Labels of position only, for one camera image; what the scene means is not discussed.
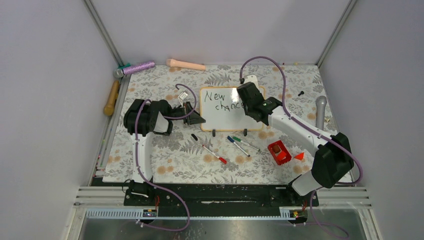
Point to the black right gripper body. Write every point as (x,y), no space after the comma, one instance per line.
(247,110)

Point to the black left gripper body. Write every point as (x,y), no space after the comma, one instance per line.
(182,111)

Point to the black marker cap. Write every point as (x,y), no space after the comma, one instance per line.
(194,137)

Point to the yellow framed whiteboard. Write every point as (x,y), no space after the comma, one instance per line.
(222,109)

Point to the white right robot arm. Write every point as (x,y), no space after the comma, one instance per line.
(332,158)

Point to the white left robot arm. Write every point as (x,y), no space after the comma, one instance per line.
(144,120)

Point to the blue capped marker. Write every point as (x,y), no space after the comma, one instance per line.
(238,146)

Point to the green capped marker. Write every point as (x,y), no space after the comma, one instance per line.
(246,143)

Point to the red capped marker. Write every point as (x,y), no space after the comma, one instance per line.
(223,160)

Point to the pink toy microphone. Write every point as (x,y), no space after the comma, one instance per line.
(172,63)

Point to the red plastic box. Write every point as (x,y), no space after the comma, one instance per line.
(279,152)

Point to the silver toy microphone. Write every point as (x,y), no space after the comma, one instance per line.
(321,103)

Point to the purple glitter toy microphone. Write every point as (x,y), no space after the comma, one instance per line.
(129,69)

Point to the orange triangular piece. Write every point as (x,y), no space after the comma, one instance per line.
(300,156)

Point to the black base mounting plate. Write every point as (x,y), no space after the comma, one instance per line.
(228,196)

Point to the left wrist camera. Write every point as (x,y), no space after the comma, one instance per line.
(183,95)

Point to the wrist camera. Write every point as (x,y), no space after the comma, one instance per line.
(183,95)
(249,79)

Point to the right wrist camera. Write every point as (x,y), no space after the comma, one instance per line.
(249,79)

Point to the white slotted cable duct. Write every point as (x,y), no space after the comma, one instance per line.
(196,213)

